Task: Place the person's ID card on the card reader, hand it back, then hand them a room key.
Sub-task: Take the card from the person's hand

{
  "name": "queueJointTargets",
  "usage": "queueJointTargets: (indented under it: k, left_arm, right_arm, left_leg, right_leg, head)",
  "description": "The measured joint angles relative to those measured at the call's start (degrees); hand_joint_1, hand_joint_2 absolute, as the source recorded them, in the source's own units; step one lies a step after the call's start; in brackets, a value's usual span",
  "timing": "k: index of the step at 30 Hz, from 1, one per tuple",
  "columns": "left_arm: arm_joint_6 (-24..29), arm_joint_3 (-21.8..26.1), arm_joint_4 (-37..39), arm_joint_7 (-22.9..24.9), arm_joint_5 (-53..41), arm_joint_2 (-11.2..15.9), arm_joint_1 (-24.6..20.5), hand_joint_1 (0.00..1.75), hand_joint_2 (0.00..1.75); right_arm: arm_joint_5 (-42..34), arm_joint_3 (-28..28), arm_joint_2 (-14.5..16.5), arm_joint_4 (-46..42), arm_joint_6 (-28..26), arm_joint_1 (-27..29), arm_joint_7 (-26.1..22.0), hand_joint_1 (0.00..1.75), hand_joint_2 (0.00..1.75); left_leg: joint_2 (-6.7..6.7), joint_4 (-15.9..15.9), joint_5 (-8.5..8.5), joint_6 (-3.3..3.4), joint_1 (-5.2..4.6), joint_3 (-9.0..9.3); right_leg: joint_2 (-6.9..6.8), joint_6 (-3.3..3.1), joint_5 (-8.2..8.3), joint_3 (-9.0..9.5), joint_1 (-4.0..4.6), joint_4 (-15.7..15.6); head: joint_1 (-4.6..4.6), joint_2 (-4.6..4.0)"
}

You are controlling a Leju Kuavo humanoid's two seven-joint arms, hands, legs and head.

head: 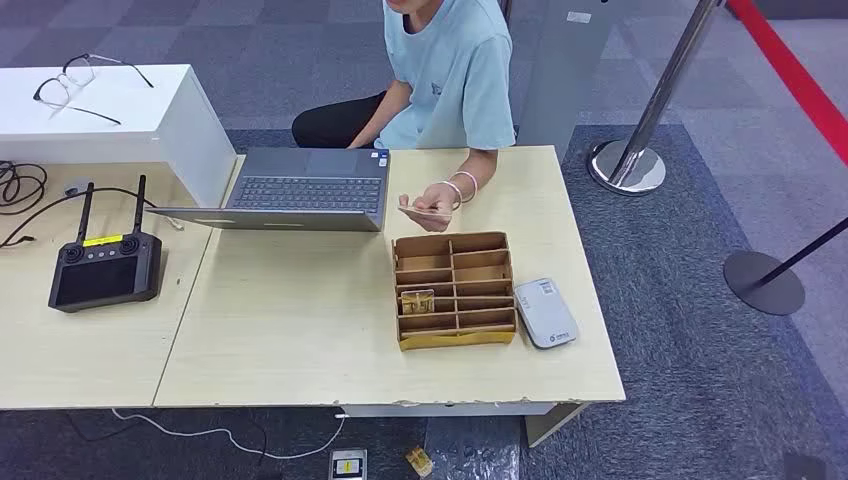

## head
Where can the person's left hand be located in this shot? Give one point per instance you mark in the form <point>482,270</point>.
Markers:
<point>434,202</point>

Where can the cardboard card organizer box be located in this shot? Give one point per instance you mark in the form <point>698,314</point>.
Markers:
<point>457,338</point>

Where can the person's right forearm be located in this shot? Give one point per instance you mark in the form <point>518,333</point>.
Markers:
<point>384,116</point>

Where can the person's left forearm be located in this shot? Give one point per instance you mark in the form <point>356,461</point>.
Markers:
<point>480,171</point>

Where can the person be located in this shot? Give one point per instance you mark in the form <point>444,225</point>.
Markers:
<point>450,79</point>

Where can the grey card reader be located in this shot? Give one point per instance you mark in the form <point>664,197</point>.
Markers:
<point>544,314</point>

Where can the yellow card on floor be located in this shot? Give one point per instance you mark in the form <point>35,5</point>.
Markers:
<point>419,462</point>

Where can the grey open laptop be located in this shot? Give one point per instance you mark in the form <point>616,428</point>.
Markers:
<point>305,192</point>

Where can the grey kiosk stand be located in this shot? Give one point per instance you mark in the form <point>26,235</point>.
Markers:
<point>563,79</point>

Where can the table leg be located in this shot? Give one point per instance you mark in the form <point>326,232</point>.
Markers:
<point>546,424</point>

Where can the clear plastic bag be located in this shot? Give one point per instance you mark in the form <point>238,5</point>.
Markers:
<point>477,457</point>

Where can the small device with yellow label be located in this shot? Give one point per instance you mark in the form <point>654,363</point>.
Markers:
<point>348,465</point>

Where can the white box shelf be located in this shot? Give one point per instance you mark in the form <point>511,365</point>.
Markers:
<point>132,126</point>

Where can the black remote controller with antennas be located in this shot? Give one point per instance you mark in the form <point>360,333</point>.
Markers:
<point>99,278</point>

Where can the black-framed eyeglasses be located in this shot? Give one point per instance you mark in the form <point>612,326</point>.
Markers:
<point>78,71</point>

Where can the red barrier belt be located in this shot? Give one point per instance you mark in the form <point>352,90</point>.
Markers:
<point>795,79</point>

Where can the chrome stanchion post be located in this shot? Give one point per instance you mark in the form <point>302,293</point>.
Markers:
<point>626,166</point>

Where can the black stanchion post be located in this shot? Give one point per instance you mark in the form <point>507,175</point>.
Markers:
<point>762,281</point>

